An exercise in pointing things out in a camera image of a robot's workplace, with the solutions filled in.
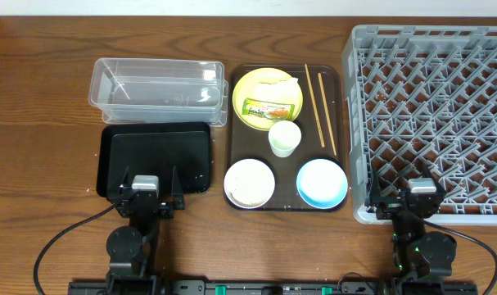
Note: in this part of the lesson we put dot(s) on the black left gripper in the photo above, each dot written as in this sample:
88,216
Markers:
146,205

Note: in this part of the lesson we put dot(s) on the dark brown serving tray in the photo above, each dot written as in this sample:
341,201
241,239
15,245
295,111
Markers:
245,142

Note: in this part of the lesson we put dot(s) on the yellow plastic plate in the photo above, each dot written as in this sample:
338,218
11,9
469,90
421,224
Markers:
243,89

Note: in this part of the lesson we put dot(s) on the light blue bowl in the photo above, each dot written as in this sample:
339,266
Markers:
322,184

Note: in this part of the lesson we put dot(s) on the white bowl with crumbs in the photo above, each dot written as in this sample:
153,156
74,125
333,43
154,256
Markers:
249,184

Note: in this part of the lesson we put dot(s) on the white tissue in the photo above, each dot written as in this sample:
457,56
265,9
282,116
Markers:
282,91

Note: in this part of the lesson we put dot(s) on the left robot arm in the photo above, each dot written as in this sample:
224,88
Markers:
132,248

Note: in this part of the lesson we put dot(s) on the grey plastic dishwasher rack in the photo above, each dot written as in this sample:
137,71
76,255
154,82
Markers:
424,97

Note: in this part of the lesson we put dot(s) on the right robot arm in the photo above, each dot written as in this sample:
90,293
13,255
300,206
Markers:
423,258

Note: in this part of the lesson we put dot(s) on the right wooden chopstick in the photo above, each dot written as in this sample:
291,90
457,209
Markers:
327,114

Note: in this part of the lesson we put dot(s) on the green snack wrapper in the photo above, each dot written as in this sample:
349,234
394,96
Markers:
267,110

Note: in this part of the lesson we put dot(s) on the clear plastic bin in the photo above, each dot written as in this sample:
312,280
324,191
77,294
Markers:
145,90

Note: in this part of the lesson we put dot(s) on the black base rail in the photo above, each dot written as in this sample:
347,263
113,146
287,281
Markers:
197,287

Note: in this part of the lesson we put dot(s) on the white paper cup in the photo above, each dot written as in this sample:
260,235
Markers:
284,137

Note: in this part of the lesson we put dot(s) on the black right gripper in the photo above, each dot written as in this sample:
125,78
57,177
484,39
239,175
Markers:
406,206

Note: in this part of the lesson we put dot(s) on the left wooden chopstick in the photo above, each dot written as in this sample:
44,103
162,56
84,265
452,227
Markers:
314,105

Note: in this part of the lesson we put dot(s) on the wooden chopstick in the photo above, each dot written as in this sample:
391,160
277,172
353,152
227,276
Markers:
327,114
314,105

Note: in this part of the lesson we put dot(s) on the black plastic tray bin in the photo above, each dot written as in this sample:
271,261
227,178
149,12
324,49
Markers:
155,149

